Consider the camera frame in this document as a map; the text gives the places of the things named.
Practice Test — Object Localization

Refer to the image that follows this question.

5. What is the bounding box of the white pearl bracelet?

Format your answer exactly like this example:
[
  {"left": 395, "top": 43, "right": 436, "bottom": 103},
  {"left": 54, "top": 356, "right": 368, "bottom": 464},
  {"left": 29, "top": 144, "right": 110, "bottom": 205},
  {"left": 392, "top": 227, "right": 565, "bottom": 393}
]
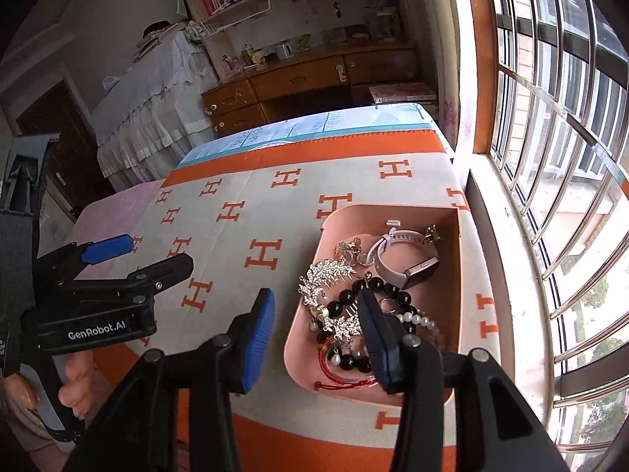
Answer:
[{"left": 393, "top": 307, "right": 438, "bottom": 342}]

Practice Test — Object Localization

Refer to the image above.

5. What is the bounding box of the wooden desk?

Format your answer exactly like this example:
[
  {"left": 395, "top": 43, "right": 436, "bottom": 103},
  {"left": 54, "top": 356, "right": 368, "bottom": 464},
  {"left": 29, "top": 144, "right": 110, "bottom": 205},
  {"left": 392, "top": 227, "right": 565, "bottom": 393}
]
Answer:
[{"left": 200, "top": 42, "right": 421, "bottom": 136}]

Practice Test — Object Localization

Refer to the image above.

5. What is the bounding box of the dark wooden door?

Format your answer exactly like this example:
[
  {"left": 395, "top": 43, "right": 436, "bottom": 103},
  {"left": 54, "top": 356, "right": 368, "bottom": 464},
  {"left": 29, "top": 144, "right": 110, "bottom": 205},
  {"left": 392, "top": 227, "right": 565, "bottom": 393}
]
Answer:
[{"left": 15, "top": 79, "right": 99, "bottom": 217}]

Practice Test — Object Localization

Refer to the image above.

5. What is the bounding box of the white lace furniture cover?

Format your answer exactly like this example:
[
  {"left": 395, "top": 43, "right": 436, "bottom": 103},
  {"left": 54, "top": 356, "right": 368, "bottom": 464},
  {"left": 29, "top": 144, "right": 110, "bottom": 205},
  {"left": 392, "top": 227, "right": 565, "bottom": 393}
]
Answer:
[{"left": 91, "top": 24, "right": 219, "bottom": 192}]

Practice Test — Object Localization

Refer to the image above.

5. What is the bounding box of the pink bed sheet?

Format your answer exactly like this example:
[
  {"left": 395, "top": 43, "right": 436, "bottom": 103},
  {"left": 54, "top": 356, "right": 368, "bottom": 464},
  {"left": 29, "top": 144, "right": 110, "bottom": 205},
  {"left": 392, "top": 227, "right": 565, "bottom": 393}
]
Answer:
[{"left": 71, "top": 179, "right": 165, "bottom": 281}]

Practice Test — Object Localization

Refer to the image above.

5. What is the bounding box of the black bead bracelet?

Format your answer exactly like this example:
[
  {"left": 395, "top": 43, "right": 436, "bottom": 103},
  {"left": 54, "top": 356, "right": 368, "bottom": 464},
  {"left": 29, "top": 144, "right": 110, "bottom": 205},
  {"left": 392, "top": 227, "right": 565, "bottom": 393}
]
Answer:
[{"left": 317, "top": 278, "right": 414, "bottom": 374}]

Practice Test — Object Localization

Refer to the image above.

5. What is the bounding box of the beige curtain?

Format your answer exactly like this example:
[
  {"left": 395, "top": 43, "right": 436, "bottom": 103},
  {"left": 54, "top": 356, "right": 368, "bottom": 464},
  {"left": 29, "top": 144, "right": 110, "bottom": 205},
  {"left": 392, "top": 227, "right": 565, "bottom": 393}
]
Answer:
[{"left": 437, "top": 83, "right": 473, "bottom": 160}]

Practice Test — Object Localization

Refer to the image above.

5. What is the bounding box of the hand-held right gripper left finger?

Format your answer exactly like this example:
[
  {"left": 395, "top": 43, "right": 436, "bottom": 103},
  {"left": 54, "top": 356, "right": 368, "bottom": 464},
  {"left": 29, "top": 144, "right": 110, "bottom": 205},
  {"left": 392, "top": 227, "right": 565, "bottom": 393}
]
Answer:
[{"left": 64, "top": 288, "right": 276, "bottom": 472}]

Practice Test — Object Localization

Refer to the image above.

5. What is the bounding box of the person's left hand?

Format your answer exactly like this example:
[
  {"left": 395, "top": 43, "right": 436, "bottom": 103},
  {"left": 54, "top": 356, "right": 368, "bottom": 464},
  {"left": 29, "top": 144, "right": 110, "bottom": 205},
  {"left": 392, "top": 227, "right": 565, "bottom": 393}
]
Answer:
[{"left": 0, "top": 350, "right": 106, "bottom": 419}]

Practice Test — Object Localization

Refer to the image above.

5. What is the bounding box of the pink jewelry tray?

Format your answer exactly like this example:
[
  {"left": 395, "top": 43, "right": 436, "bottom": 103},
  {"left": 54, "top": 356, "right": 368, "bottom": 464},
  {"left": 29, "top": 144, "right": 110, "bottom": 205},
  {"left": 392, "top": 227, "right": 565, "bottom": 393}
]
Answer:
[{"left": 284, "top": 203, "right": 463, "bottom": 410}]

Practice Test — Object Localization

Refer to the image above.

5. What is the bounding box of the metal window grille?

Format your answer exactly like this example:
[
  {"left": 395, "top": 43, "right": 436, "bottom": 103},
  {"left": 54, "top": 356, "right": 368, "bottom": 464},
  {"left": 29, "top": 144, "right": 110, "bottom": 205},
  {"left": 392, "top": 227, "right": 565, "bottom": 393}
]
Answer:
[{"left": 486, "top": 0, "right": 629, "bottom": 453}]

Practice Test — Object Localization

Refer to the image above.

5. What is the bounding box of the orange beige printed blanket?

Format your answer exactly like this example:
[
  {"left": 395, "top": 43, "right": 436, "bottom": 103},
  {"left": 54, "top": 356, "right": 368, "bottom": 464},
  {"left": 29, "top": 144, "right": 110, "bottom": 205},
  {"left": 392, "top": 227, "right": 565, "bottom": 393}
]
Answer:
[{"left": 74, "top": 130, "right": 502, "bottom": 472}]

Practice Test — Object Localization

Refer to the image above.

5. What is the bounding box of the red beaded string bracelet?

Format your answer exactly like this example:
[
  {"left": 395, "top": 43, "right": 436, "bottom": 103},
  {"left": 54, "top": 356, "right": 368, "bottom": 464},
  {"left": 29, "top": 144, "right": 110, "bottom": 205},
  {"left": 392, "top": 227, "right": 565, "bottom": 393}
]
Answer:
[{"left": 314, "top": 344, "right": 381, "bottom": 391}]

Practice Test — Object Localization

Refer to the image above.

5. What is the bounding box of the silver leaf brooch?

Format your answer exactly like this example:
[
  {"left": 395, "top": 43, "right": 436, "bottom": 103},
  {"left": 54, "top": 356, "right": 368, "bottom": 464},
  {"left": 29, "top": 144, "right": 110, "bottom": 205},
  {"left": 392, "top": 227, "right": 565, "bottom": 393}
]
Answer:
[{"left": 299, "top": 258, "right": 367, "bottom": 352}]

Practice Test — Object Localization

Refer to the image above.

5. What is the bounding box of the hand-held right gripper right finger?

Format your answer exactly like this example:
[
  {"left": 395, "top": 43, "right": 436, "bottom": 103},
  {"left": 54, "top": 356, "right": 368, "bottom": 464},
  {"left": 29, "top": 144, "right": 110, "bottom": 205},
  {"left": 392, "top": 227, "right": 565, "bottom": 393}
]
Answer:
[{"left": 356, "top": 288, "right": 573, "bottom": 472}]

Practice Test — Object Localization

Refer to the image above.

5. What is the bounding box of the blue white tree-print sheet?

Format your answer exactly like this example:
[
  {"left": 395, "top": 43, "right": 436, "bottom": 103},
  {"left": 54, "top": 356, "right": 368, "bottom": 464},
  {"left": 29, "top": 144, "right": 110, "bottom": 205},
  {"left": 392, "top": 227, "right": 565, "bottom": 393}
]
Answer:
[{"left": 174, "top": 102, "right": 438, "bottom": 168}]

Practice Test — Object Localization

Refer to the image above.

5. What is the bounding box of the pink smartwatch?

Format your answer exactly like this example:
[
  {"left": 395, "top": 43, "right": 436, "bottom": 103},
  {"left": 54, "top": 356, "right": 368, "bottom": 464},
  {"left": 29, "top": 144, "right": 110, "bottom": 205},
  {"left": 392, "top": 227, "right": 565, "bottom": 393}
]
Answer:
[{"left": 368, "top": 229, "right": 440, "bottom": 290}]

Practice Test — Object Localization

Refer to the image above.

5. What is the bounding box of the stack of books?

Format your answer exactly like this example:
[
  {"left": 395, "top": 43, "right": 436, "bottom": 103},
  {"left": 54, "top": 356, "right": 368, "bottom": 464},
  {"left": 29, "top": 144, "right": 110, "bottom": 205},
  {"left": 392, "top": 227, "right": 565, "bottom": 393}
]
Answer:
[{"left": 368, "top": 83, "right": 438, "bottom": 106}]

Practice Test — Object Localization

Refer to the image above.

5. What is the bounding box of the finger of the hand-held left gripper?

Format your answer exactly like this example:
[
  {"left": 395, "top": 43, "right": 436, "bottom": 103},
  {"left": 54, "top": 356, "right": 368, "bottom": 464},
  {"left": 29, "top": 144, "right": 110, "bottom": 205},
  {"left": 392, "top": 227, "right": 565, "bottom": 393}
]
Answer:
[
  {"left": 53, "top": 253, "right": 195, "bottom": 309},
  {"left": 37, "top": 233, "right": 134, "bottom": 284}
]

